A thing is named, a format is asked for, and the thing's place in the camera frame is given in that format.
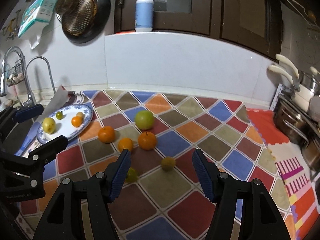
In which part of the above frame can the large orange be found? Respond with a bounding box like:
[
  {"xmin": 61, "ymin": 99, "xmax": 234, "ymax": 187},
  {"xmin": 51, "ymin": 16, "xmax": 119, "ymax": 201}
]
[{"xmin": 98, "ymin": 126, "xmax": 116, "ymax": 144}]

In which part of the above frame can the white paper sheet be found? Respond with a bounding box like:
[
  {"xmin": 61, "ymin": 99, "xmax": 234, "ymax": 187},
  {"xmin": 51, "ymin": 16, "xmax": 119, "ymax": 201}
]
[{"xmin": 35, "ymin": 85, "xmax": 69, "ymax": 124}]

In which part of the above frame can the small green plum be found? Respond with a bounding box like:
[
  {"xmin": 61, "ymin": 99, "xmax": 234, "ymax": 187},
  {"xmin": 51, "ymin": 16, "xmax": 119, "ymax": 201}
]
[{"xmin": 56, "ymin": 111, "xmax": 63, "ymax": 120}]

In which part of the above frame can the black frying pan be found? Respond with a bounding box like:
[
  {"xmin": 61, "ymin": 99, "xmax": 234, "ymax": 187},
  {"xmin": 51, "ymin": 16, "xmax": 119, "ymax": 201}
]
[{"xmin": 60, "ymin": 0, "xmax": 111, "ymax": 44}]

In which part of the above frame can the steel sink basin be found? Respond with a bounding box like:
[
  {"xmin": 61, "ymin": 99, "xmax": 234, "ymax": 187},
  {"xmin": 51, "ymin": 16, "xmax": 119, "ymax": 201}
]
[{"xmin": 1, "ymin": 119, "xmax": 40, "ymax": 156}]

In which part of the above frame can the steel cooking pot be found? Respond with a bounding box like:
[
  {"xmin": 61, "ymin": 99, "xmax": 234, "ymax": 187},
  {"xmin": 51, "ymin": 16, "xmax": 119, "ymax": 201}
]
[{"xmin": 273, "ymin": 99, "xmax": 311, "ymax": 146}]

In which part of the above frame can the orange with stem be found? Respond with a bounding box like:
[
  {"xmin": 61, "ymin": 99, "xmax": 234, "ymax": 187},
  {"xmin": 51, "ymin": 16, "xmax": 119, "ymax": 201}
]
[{"xmin": 138, "ymin": 132, "xmax": 157, "ymax": 151}]

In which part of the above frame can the teal white paper box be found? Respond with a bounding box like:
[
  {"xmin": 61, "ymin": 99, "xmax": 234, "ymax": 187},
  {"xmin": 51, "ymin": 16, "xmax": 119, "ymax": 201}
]
[{"xmin": 18, "ymin": 0, "xmax": 57, "ymax": 40}]

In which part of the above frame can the small tan fruit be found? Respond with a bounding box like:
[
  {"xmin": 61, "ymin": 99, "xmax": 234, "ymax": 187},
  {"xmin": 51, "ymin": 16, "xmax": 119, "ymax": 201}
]
[{"xmin": 76, "ymin": 112, "xmax": 85, "ymax": 120}]

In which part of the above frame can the blue white pump bottle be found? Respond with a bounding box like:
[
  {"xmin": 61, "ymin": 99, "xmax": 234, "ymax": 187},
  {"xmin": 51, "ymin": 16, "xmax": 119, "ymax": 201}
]
[{"xmin": 135, "ymin": 0, "xmax": 154, "ymax": 32}]

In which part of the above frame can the small yellow-green fruit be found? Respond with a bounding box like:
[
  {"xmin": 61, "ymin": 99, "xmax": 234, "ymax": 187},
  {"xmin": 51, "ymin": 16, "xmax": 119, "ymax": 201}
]
[{"xmin": 125, "ymin": 167, "xmax": 139, "ymax": 184}]

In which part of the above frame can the brass strainer ladle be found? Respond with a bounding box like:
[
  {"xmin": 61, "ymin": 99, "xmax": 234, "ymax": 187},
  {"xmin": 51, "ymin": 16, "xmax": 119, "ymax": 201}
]
[{"xmin": 55, "ymin": 0, "xmax": 79, "ymax": 15}]

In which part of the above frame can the dark wooden window frame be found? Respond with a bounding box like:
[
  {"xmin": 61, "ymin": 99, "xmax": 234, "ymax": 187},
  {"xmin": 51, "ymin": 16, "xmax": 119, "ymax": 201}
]
[{"xmin": 114, "ymin": 0, "xmax": 282, "ymax": 59}]

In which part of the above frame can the small orange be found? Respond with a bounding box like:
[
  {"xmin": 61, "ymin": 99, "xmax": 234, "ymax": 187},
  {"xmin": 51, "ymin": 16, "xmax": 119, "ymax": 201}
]
[
  {"xmin": 71, "ymin": 116, "xmax": 83, "ymax": 127},
  {"xmin": 118, "ymin": 138, "xmax": 133, "ymax": 152}
]

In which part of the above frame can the pull-down steel faucet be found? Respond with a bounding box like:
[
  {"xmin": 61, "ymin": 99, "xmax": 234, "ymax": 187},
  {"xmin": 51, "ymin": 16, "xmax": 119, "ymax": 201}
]
[{"xmin": 1, "ymin": 46, "xmax": 26, "ymax": 97}]

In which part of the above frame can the speckled yellow-brown fruit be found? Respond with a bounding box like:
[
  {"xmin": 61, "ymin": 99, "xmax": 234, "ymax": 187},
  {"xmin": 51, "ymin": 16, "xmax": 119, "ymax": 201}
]
[{"xmin": 161, "ymin": 157, "xmax": 176, "ymax": 171}]

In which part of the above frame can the yellow-green apple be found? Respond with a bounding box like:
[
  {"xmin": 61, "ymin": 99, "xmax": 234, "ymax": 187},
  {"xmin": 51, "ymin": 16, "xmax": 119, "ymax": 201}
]
[{"xmin": 42, "ymin": 117, "xmax": 56, "ymax": 134}]

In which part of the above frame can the colourful diamond pattern mat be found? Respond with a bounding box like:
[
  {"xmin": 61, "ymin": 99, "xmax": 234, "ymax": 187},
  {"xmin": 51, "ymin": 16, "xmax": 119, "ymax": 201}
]
[{"xmin": 16, "ymin": 90, "xmax": 296, "ymax": 239}]

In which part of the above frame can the cream handled pot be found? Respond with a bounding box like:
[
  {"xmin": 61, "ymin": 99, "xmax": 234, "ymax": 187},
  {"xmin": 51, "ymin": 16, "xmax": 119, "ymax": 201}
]
[{"xmin": 268, "ymin": 54, "xmax": 319, "ymax": 112}]

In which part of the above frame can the wire sink caddy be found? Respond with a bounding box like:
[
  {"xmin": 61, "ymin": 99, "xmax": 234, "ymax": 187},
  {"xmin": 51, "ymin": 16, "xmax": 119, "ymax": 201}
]
[{"xmin": 5, "ymin": 60, "xmax": 24, "ymax": 87}]

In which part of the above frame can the curved steel faucet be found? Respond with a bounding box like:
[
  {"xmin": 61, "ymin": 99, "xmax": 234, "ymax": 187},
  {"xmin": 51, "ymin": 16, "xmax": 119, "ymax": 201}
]
[{"xmin": 23, "ymin": 55, "xmax": 57, "ymax": 106}]

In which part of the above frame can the green apple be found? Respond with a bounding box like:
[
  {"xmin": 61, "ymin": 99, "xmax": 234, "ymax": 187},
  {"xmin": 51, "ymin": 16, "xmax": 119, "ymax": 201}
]
[{"xmin": 135, "ymin": 110, "xmax": 154, "ymax": 130}]

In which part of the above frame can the blue white porcelain plate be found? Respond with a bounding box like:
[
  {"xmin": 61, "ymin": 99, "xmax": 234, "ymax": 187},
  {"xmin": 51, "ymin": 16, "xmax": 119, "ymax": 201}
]
[{"xmin": 37, "ymin": 104, "xmax": 93, "ymax": 144}]

